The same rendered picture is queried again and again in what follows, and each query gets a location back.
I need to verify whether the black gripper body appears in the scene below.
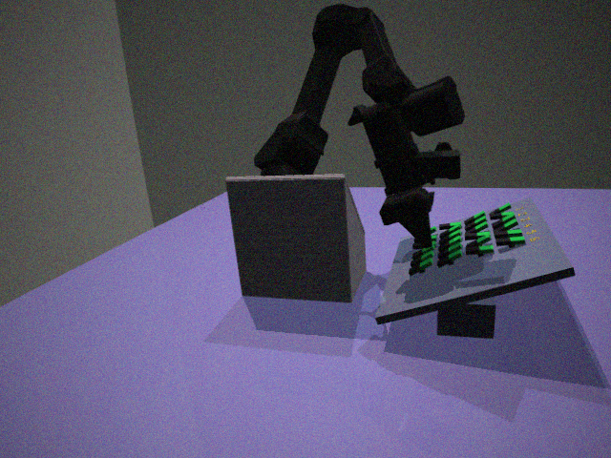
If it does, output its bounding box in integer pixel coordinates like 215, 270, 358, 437
374, 139, 432, 225

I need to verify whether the grey switch panel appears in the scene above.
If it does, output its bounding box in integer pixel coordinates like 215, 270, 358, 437
374, 198, 576, 339

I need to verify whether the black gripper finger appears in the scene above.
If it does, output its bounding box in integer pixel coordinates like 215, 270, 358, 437
428, 191, 434, 222
399, 214, 432, 249

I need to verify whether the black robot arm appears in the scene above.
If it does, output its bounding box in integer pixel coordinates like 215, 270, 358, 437
254, 4, 465, 186

